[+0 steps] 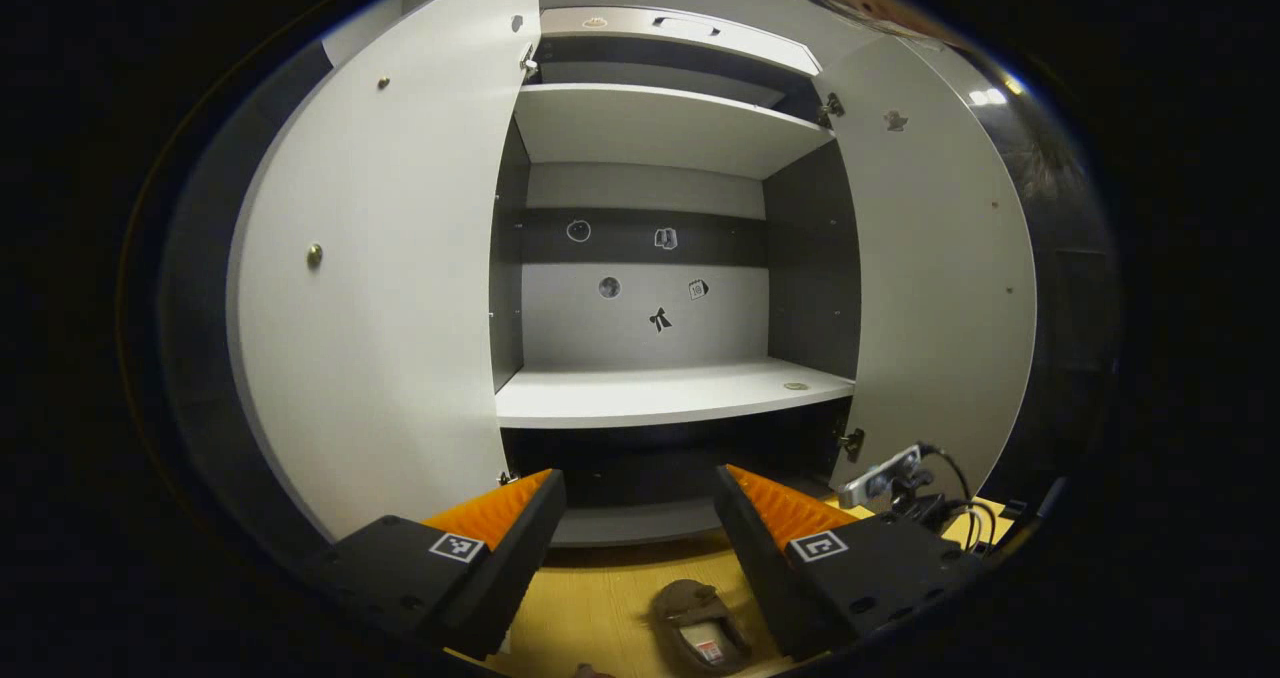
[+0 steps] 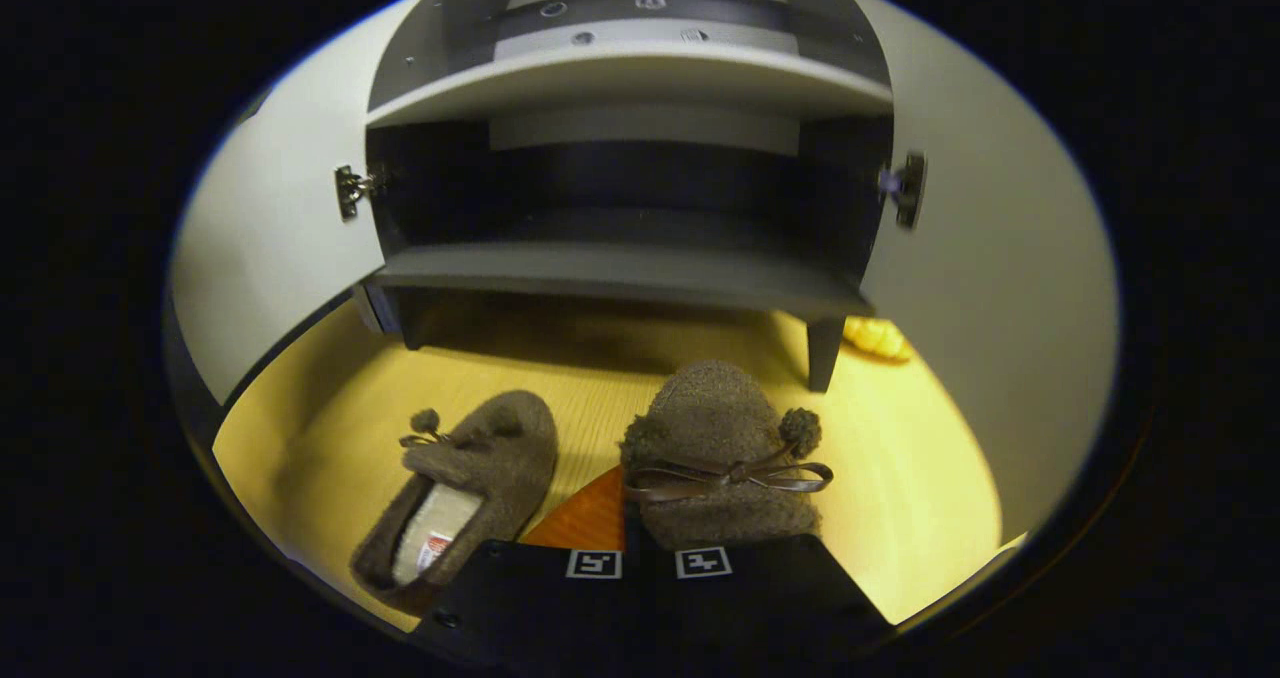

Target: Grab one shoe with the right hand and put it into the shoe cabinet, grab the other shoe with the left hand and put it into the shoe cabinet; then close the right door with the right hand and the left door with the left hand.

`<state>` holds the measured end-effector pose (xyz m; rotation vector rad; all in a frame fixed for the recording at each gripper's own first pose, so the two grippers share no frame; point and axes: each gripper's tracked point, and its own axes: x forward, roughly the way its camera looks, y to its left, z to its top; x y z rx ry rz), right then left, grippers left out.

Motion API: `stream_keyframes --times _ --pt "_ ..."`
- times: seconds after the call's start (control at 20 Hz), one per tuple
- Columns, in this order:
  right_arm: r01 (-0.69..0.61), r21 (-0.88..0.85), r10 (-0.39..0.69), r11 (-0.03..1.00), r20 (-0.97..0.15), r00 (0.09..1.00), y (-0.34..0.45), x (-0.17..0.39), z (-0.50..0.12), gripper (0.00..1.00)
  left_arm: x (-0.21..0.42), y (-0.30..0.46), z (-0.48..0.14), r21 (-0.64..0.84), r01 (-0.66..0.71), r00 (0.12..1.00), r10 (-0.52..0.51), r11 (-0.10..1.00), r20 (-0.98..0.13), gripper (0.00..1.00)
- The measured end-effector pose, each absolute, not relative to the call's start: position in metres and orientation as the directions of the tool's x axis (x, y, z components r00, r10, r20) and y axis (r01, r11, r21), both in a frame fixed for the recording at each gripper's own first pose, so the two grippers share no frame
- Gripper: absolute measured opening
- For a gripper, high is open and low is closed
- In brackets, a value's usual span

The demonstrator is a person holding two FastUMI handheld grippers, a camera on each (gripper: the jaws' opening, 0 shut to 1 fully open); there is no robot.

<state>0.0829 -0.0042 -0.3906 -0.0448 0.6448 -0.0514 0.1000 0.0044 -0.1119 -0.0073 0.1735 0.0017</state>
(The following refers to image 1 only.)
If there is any black backdrop cloth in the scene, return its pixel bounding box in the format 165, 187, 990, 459
160, 43, 1121, 559

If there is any white shoe cabinet door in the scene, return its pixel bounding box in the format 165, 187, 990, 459
228, 0, 541, 542
815, 36, 1038, 499

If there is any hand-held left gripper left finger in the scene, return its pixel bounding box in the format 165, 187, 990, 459
305, 468, 567, 661

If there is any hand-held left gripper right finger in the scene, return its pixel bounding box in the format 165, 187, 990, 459
713, 463, 986, 662

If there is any brown shoe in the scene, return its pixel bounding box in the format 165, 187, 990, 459
648, 579, 753, 676

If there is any black cable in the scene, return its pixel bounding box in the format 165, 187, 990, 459
920, 443, 1001, 554

